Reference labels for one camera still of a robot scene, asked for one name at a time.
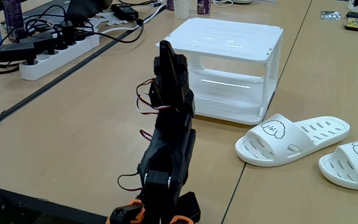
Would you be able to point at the white printed bracket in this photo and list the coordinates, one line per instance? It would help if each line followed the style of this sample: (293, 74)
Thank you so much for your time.
(95, 23)
(113, 18)

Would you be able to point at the small black plug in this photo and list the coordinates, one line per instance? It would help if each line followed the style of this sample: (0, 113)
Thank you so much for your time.
(80, 35)

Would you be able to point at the purple drink can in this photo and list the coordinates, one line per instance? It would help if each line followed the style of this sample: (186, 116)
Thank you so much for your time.
(13, 18)
(204, 6)
(170, 4)

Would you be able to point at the black table edge bar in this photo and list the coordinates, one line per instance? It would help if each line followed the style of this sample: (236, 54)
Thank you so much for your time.
(42, 205)

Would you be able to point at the silver foil packet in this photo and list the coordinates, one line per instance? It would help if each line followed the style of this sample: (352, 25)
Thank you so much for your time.
(330, 15)

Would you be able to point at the black plug adapter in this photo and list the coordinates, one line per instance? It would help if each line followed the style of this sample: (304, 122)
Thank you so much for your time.
(67, 31)
(17, 51)
(40, 42)

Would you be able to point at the white paper cup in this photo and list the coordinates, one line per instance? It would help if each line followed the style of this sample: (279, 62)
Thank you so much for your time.
(182, 8)

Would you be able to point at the white plastic shoe rack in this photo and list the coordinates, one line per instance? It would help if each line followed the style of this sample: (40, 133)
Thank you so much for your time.
(228, 40)

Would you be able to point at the white power strip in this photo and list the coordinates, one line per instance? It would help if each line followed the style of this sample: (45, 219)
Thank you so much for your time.
(61, 57)

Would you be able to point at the white slipper with dog print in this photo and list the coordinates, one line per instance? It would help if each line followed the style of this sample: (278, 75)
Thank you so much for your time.
(291, 141)
(350, 165)

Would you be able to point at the black power adapter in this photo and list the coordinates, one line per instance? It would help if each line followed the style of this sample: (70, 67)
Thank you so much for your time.
(124, 12)

